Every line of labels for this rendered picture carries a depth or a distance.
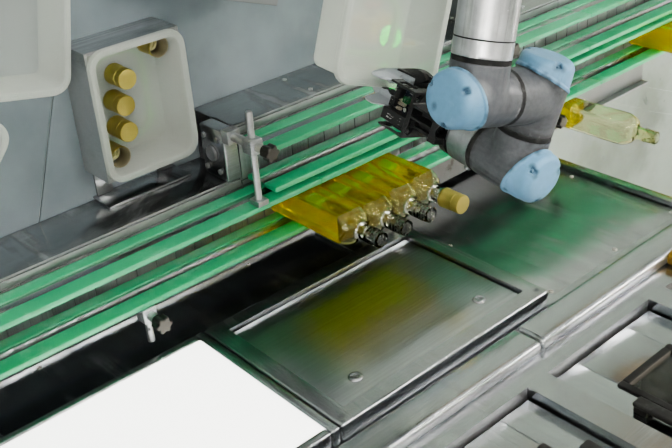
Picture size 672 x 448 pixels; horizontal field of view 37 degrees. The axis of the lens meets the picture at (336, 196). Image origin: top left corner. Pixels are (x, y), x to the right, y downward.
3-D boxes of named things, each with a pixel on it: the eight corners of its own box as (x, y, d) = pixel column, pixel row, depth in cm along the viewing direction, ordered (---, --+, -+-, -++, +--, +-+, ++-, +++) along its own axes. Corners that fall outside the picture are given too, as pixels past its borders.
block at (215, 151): (202, 172, 175) (225, 184, 170) (194, 123, 170) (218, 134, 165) (218, 165, 177) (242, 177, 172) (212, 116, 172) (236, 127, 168)
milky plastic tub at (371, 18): (316, -43, 148) (355, -36, 142) (416, -25, 164) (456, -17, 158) (296, 72, 152) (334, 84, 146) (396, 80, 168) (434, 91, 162)
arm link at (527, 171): (573, 148, 132) (552, 205, 135) (512, 114, 139) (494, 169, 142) (537, 152, 127) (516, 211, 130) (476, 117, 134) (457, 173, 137)
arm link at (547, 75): (540, 67, 121) (511, 148, 126) (591, 65, 129) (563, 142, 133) (492, 43, 126) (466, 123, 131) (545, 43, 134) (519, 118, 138)
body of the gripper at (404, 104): (389, 74, 144) (447, 108, 136) (429, 75, 150) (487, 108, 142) (374, 123, 147) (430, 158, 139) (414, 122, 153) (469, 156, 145)
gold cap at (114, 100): (100, 93, 161) (114, 99, 158) (119, 86, 163) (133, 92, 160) (105, 113, 163) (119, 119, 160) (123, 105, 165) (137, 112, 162)
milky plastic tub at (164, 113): (85, 172, 166) (112, 188, 160) (58, 43, 155) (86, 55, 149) (173, 138, 176) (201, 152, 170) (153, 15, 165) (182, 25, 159)
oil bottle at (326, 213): (270, 210, 179) (350, 251, 165) (266, 182, 177) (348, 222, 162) (294, 199, 183) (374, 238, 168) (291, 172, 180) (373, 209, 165)
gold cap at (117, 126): (104, 118, 163) (118, 125, 160) (123, 112, 165) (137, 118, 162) (108, 138, 165) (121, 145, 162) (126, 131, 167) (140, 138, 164)
